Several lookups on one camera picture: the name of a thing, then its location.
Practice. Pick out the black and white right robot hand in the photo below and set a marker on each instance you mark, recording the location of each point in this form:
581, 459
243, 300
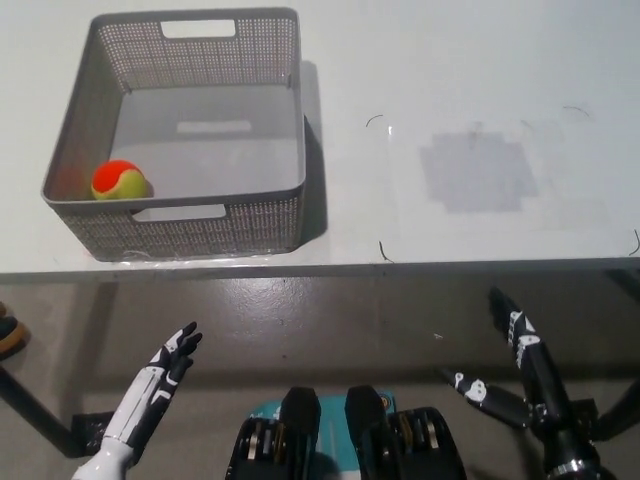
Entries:
537, 365

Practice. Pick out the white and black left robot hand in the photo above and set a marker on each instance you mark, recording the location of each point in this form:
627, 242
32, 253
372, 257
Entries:
145, 400

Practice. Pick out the yellow and orange tennis ball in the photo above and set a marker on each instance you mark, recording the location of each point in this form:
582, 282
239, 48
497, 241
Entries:
119, 180

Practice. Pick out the brown and black shoe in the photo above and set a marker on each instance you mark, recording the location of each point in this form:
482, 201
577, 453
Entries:
10, 337

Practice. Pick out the black and teal robot torso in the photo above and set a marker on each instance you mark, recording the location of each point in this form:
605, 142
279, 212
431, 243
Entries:
300, 440

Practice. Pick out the grey perforated plastic basket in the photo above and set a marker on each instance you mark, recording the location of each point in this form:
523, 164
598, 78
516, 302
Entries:
210, 227

